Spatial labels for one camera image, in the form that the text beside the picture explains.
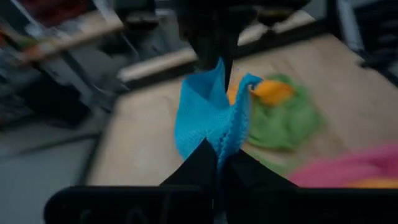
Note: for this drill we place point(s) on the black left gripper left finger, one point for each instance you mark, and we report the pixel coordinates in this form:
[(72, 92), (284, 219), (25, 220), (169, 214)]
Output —
[(199, 171)]

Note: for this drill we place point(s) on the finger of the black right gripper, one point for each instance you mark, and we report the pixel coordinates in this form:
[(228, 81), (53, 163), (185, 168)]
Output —
[(206, 56), (229, 54)]

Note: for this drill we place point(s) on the pink microfiber towel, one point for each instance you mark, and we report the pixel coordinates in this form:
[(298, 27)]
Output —
[(342, 168)]

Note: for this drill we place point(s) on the blue microfiber towel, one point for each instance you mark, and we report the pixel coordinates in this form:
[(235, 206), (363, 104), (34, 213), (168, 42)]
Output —
[(205, 115)]

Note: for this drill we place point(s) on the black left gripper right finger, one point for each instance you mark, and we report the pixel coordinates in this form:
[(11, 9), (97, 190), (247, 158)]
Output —
[(245, 174)]

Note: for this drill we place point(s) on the large green microfiber towel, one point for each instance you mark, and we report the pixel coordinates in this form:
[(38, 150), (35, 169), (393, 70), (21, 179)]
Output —
[(286, 124)]

